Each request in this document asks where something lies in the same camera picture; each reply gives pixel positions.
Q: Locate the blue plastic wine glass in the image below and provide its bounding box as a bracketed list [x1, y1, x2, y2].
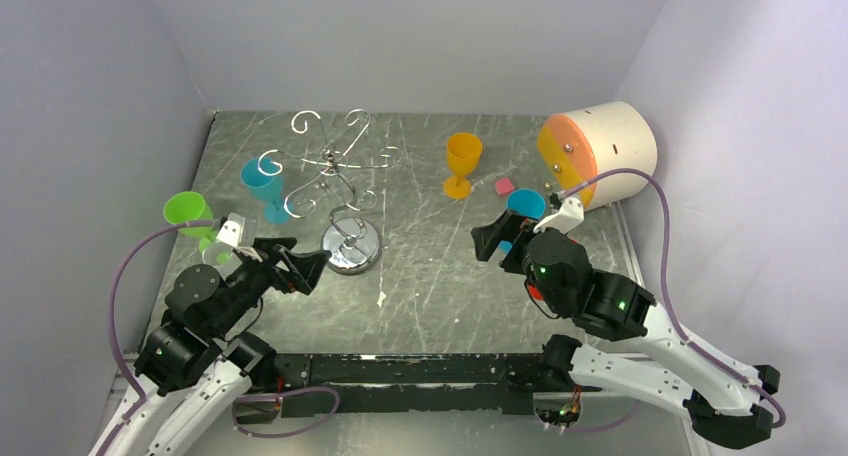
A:
[505, 188, 548, 220]
[240, 157, 291, 224]

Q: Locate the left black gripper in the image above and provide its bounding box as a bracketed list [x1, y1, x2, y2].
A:
[210, 235, 331, 334]

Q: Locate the clear wine glass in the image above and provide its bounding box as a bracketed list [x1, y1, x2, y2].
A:
[201, 241, 232, 267]

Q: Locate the red plastic wine glass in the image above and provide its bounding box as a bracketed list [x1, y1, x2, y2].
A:
[525, 281, 544, 301]

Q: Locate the green plastic wine glass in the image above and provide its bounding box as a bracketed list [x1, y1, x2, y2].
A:
[163, 191, 217, 254]

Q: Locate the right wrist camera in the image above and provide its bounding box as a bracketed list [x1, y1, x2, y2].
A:
[533, 196, 585, 234]

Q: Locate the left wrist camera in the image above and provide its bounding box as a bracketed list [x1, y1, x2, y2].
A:
[216, 213, 261, 261]

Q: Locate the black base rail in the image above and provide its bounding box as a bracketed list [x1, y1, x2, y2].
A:
[248, 353, 575, 417]

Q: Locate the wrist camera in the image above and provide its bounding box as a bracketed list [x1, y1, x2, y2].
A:
[533, 196, 585, 234]
[216, 213, 261, 261]

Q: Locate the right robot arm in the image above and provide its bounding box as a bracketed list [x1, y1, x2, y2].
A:
[471, 210, 787, 449]

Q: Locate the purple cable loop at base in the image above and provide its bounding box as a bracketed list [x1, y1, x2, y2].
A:
[231, 385, 342, 440]

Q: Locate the pink small block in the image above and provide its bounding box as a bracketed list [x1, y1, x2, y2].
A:
[494, 177, 516, 197]

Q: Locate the cream cylinder with orange face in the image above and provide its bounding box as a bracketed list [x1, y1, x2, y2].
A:
[535, 101, 658, 192]

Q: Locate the chrome wine glass rack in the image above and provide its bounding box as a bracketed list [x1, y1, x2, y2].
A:
[255, 108, 403, 276]

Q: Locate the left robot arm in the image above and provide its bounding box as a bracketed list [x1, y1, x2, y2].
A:
[91, 238, 331, 455]

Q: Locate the orange plastic wine glass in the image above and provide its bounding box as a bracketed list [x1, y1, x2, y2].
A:
[443, 132, 483, 200]

